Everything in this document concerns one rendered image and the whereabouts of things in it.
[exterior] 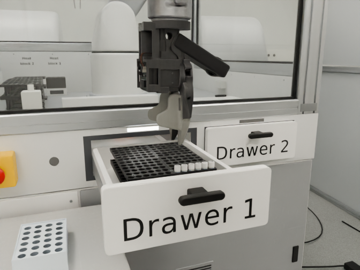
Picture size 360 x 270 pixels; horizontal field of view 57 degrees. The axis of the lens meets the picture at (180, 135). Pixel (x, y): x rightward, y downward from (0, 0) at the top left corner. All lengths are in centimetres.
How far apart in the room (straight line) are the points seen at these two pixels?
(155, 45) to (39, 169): 43
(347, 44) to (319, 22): 164
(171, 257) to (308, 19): 78
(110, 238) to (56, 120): 37
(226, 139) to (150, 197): 44
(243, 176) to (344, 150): 218
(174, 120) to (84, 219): 34
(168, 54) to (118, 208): 26
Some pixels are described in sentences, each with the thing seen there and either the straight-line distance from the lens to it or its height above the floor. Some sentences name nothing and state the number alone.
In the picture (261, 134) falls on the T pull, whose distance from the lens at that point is 92.
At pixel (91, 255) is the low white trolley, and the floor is 76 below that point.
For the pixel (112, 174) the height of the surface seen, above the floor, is 84.
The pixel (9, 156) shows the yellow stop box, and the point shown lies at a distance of 79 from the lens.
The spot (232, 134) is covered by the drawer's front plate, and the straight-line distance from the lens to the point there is 92.
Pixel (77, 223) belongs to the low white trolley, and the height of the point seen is 76.
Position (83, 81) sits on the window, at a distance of 82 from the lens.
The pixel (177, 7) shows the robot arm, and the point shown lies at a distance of 56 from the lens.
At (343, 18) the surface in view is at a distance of 277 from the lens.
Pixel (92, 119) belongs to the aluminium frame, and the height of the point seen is 97.
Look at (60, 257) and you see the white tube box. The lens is 62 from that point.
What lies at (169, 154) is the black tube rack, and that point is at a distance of 75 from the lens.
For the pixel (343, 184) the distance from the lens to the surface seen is 277.
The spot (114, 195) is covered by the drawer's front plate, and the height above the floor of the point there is 92.
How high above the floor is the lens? 111
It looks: 13 degrees down
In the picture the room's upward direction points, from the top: straight up
